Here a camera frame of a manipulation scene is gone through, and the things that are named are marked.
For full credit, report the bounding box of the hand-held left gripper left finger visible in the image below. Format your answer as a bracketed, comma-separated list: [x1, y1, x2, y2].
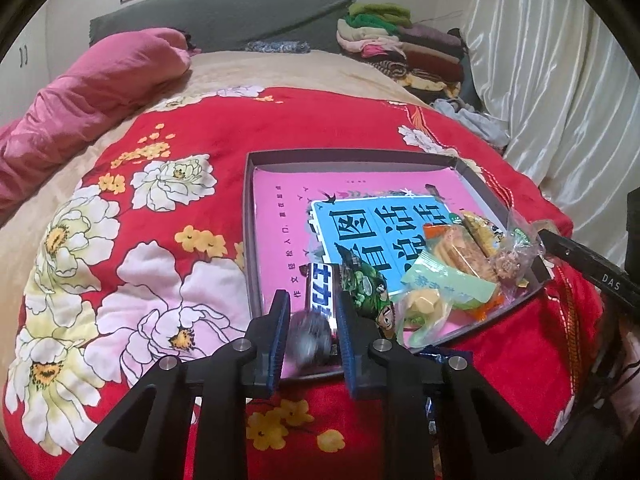
[52, 289, 292, 480]

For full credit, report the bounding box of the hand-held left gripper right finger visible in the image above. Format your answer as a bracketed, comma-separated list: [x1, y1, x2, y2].
[334, 287, 576, 480]

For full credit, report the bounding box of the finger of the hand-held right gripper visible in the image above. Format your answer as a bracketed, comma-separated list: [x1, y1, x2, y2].
[537, 229, 640, 319]

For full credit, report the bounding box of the dark green snack packet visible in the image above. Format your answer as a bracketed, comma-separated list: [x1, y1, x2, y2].
[334, 252, 399, 344]

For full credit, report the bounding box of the chocolate bar with blue-white print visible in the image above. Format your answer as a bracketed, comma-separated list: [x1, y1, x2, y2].
[292, 261, 346, 368]

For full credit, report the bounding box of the clear plastic snack packet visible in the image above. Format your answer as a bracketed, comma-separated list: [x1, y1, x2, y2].
[487, 205, 547, 292]

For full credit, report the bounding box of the light green snack packet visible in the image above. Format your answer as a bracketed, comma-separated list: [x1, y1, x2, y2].
[397, 250, 501, 349]

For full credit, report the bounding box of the orange rice cracker packet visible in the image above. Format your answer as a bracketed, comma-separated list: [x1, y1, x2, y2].
[422, 222, 507, 322]

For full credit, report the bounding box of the grey cardboard tray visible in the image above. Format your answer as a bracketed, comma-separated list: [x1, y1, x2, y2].
[241, 149, 554, 382]

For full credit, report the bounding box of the long yellow snack packet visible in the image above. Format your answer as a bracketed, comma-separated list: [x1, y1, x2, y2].
[460, 211, 509, 257]

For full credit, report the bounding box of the pink book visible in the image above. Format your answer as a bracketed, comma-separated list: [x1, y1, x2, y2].
[252, 167, 532, 377]

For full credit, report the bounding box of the white satin curtain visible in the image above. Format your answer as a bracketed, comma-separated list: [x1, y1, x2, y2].
[459, 0, 640, 222]

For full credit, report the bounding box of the pale grey cloth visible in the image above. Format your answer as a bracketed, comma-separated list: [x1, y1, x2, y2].
[430, 97, 512, 149]

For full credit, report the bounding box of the red floral blanket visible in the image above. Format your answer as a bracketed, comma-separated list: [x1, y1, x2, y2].
[0, 85, 607, 480]

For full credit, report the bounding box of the stack of folded clothes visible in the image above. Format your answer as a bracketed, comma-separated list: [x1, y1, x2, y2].
[336, 2, 469, 102]

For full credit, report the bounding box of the grey patterned pillow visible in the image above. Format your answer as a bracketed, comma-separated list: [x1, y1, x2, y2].
[245, 39, 314, 55]

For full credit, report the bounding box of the pink quilt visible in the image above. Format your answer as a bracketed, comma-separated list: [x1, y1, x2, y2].
[0, 27, 194, 212]

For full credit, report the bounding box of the grey headboard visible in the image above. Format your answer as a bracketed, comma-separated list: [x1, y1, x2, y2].
[89, 0, 357, 54]

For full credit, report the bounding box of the white wardrobe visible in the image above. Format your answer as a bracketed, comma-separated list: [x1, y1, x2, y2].
[0, 10, 52, 97]

